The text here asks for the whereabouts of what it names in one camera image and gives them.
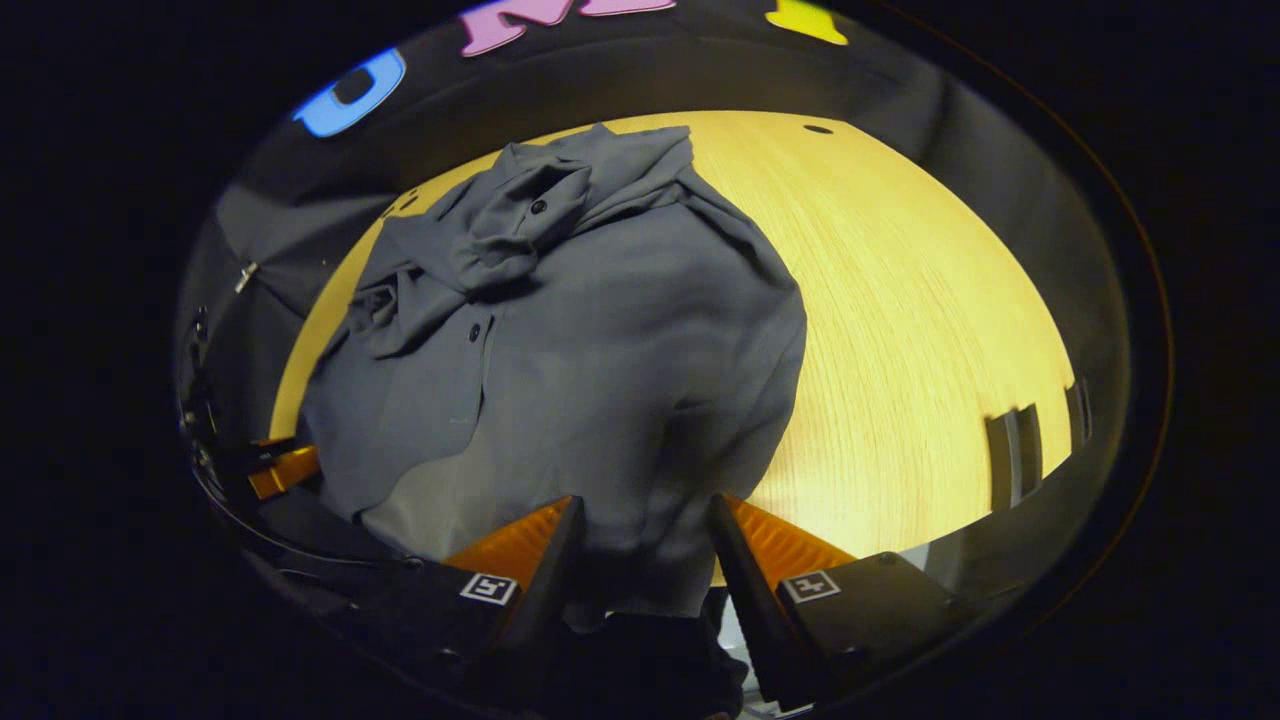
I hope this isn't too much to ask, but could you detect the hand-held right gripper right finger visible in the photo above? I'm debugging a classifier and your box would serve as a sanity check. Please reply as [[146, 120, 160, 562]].
[[705, 492, 976, 713]]

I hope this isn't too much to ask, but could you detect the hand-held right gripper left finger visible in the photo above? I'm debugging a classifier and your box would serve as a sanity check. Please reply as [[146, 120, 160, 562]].
[[320, 494, 588, 716]]

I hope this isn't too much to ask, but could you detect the grey button-up shirt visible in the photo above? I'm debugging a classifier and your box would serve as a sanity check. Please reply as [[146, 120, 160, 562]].
[[298, 122, 809, 631]]

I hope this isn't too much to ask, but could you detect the dark grey upright panel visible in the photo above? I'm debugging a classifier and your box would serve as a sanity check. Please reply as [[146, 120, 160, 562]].
[[984, 378, 1093, 512]]

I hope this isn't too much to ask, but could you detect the black backdrop cloth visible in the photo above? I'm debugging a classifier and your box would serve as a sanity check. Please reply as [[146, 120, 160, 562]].
[[175, 0, 1136, 601]]

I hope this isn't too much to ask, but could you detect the grey curved cable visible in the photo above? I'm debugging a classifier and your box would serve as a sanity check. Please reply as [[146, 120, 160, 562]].
[[190, 455, 423, 573]]

